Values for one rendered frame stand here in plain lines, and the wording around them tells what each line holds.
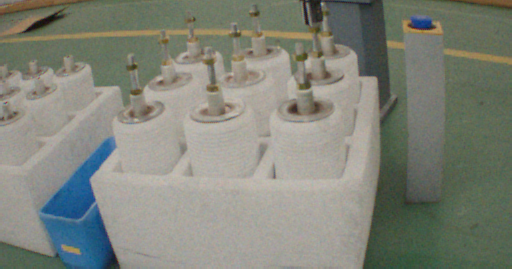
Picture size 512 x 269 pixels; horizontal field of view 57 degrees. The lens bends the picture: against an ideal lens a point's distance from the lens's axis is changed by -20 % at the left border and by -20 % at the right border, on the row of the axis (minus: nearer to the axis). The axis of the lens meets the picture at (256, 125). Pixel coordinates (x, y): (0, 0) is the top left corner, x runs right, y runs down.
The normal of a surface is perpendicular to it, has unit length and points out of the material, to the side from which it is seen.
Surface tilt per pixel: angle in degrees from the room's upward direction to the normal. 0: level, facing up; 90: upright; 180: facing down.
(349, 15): 90
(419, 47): 90
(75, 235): 92
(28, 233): 90
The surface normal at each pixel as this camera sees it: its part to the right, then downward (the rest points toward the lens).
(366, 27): 0.25, 0.37
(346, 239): -0.24, 0.43
